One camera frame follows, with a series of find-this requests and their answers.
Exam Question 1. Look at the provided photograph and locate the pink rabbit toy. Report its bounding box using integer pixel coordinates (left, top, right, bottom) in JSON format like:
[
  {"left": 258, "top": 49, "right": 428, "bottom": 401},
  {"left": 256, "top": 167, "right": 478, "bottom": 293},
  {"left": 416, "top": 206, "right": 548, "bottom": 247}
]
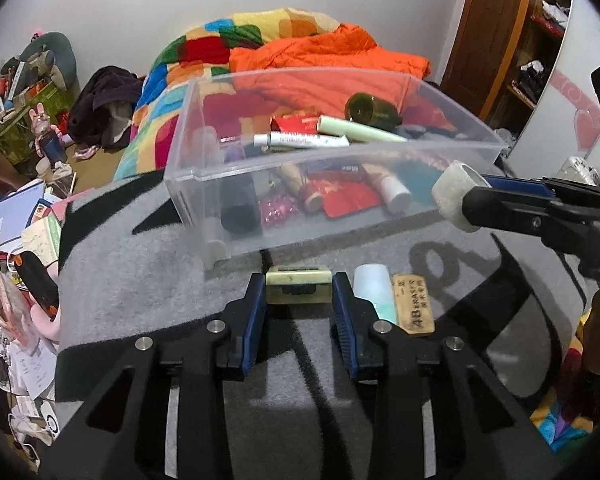
[{"left": 29, "top": 103, "right": 68, "bottom": 167}]

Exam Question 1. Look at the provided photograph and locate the green glass bottle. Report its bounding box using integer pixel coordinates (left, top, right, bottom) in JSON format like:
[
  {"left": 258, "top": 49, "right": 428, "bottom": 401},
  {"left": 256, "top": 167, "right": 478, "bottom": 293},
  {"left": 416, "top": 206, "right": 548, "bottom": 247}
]
[{"left": 344, "top": 92, "right": 402, "bottom": 131}]

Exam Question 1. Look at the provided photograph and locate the grey black blanket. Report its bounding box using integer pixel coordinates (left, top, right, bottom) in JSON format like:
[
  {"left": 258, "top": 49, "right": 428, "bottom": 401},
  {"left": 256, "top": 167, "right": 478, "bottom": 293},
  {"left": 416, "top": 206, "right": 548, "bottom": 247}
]
[{"left": 56, "top": 172, "right": 588, "bottom": 479}]

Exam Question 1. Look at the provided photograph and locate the wooden wardrobe shelf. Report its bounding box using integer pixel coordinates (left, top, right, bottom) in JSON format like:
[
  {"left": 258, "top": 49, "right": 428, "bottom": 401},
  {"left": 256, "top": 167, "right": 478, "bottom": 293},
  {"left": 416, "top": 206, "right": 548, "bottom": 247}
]
[{"left": 480, "top": 0, "right": 571, "bottom": 129}]

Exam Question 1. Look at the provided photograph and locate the orange down jacket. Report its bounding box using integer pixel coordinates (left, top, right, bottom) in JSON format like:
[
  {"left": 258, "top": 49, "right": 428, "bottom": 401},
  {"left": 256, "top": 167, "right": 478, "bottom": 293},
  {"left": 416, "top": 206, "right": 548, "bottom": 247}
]
[{"left": 230, "top": 24, "right": 430, "bottom": 116}]

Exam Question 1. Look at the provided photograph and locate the blue card box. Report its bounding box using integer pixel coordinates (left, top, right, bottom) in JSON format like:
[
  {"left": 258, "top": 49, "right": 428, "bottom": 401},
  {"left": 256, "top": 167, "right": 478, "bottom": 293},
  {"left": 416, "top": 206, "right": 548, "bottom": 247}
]
[{"left": 302, "top": 159, "right": 368, "bottom": 182}]

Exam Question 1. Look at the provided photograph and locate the cream square box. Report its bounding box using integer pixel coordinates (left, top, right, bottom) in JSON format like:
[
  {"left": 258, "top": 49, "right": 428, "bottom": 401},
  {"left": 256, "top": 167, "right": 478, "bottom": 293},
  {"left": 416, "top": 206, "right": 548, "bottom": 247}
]
[{"left": 265, "top": 266, "right": 332, "bottom": 306}]

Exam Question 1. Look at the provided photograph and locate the beige cosmetic tube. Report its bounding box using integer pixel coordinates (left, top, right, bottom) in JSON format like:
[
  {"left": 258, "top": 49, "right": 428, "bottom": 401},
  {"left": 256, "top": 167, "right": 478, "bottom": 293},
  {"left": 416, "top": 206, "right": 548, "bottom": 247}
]
[{"left": 277, "top": 162, "right": 324, "bottom": 214}]

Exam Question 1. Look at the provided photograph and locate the mint plastic bottle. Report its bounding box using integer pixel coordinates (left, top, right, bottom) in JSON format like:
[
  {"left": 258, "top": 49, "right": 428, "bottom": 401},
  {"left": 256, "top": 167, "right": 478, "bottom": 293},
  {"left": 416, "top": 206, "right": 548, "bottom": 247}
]
[{"left": 353, "top": 263, "right": 398, "bottom": 324}]

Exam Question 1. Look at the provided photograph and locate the purple spray bottle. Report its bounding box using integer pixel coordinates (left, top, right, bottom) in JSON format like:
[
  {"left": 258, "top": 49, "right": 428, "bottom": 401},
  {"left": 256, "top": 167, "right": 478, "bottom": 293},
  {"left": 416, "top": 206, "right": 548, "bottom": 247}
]
[{"left": 220, "top": 170, "right": 262, "bottom": 236}]

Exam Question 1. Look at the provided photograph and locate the green storage basket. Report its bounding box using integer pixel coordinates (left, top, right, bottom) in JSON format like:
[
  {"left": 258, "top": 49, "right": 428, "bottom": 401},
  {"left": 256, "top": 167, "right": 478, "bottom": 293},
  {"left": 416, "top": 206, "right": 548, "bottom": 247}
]
[{"left": 0, "top": 82, "right": 74, "bottom": 166}]

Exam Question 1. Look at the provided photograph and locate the blue notebook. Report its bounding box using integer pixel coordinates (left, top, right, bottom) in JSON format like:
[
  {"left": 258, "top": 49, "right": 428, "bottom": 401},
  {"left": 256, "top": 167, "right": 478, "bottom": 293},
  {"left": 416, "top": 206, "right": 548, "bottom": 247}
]
[{"left": 0, "top": 179, "right": 45, "bottom": 249}]

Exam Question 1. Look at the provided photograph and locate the cork stamp block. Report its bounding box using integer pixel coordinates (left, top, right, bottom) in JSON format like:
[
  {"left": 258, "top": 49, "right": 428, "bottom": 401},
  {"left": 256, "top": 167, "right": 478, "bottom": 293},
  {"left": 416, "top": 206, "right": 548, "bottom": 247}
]
[{"left": 391, "top": 274, "right": 436, "bottom": 336}]

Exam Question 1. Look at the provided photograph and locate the wooden door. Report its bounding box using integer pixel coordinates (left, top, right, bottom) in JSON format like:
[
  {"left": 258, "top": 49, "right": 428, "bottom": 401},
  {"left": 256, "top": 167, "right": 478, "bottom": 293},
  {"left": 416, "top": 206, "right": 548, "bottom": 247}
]
[{"left": 441, "top": 0, "right": 530, "bottom": 118}]

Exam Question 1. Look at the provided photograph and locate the black orange tool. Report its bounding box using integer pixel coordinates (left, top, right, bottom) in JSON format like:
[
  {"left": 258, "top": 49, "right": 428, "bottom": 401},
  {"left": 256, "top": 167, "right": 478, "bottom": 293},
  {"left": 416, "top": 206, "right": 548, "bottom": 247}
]
[{"left": 12, "top": 250, "right": 59, "bottom": 321}]

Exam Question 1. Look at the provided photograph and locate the dark clothes pile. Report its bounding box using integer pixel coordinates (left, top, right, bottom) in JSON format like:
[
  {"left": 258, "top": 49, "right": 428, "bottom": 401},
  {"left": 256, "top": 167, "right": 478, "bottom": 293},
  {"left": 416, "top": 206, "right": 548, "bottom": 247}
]
[{"left": 67, "top": 66, "right": 143, "bottom": 151}]

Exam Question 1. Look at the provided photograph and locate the pale green tube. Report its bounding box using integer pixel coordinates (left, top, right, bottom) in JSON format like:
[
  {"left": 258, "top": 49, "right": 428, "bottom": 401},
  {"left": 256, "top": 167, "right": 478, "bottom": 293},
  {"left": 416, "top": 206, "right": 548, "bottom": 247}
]
[{"left": 316, "top": 115, "right": 405, "bottom": 143}]

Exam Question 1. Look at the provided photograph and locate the white tape roll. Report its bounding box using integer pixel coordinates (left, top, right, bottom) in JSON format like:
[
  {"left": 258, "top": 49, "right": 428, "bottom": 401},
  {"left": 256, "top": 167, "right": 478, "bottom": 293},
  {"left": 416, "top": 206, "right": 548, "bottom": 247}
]
[{"left": 431, "top": 160, "right": 490, "bottom": 233}]

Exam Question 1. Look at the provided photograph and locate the colourful patchwork quilt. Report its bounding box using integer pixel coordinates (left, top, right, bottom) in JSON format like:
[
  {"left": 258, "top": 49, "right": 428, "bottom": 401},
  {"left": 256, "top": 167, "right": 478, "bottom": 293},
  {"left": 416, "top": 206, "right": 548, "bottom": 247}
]
[{"left": 114, "top": 8, "right": 340, "bottom": 181}]

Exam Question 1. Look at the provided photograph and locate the white marker pen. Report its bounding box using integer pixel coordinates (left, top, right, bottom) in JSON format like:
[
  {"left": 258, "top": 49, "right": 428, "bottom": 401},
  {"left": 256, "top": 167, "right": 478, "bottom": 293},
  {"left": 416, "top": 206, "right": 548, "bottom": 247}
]
[{"left": 252, "top": 131, "right": 350, "bottom": 150}]

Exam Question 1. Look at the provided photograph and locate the grey green neck pillow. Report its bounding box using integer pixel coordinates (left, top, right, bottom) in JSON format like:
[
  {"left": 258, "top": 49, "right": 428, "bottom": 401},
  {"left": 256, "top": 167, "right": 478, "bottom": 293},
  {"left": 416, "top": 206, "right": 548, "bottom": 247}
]
[{"left": 19, "top": 32, "right": 76, "bottom": 90}]

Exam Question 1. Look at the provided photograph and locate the clear plastic storage box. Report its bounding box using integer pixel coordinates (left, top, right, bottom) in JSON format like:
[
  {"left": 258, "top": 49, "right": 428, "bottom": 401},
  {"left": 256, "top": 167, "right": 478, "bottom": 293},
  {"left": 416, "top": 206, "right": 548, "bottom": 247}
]
[{"left": 164, "top": 74, "right": 504, "bottom": 268}]

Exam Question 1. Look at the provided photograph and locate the red envelope packet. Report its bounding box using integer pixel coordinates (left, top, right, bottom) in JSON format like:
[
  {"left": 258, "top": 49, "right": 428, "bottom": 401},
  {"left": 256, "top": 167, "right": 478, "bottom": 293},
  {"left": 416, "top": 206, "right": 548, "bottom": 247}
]
[{"left": 310, "top": 172, "right": 381, "bottom": 220}]

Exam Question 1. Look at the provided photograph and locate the pink neck massager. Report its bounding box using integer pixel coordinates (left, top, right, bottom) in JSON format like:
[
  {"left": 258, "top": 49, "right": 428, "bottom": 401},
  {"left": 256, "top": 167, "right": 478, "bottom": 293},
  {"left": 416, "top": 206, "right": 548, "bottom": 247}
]
[{"left": 27, "top": 262, "right": 61, "bottom": 344}]

